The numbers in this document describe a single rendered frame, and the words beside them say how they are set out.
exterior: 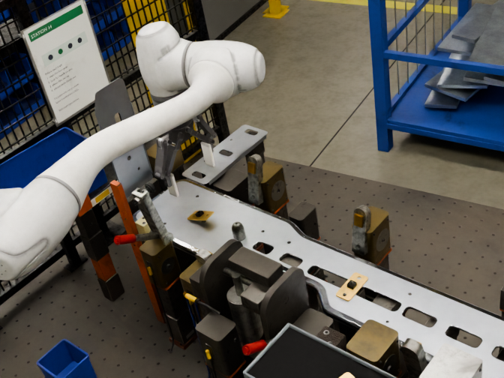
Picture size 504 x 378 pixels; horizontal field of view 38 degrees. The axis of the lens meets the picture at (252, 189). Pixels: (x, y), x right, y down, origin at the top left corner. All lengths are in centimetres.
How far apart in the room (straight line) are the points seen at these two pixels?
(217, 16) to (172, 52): 313
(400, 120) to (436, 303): 210
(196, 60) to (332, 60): 312
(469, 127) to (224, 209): 191
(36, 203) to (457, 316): 90
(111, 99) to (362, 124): 225
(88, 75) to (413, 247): 109
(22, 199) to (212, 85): 47
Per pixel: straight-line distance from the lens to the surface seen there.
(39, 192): 131
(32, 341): 225
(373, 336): 150
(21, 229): 126
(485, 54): 354
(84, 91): 228
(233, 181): 209
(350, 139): 392
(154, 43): 162
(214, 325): 157
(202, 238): 190
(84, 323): 223
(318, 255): 179
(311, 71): 457
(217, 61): 155
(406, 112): 377
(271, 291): 146
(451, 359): 143
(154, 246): 184
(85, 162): 139
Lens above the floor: 223
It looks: 37 degrees down
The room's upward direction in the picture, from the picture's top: 11 degrees counter-clockwise
